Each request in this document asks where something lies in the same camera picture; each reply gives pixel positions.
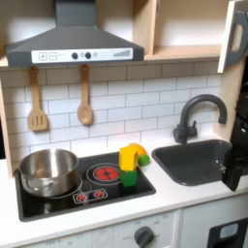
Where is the black appliance panel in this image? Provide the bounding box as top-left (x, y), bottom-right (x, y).
top-left (206, 217), bottom-right (248, 248)

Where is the orange toy vegetable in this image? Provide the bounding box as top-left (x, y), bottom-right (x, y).
top-left (129, 142), bottom-right (151, 168)

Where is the white toy microwave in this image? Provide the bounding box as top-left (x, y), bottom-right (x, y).
top-left (151, 0), bottom-right (248, 74)

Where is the wooden spoon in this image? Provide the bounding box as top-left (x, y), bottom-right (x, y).
top-left (77, 64), bottom-right (95, 126)

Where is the yellow block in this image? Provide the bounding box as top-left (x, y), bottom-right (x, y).
top-left (118, 143), bottom-right (140, 171)

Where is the wooden slotted spatula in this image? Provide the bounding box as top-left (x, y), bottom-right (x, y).
top-left (26, 66), bottom-right (49, 132)

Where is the steel pot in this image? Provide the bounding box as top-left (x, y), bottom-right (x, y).
top-left (17, 148), bottom-right (83, 199)

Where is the dark grey sink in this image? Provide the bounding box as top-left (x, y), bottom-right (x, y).
top-left (151, 139), bottom-right (233, 187)

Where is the grey range hood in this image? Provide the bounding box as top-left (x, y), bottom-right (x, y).
top-left (5, 0), bottom-right (145, 68)

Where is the green block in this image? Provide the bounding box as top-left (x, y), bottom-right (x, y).
top-left (119, 168), bottom-right (139, 188)

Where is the grey oven knob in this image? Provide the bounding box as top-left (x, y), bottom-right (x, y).
top-left (133, 226), bottom-right (155, 248)

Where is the grey tap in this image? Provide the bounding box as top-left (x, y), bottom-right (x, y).
top-left (172, 93), bottom-right (229, 145)

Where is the black toy stove top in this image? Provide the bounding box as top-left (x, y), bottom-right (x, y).
top-left (14, 151), bottom-right (157, 223)

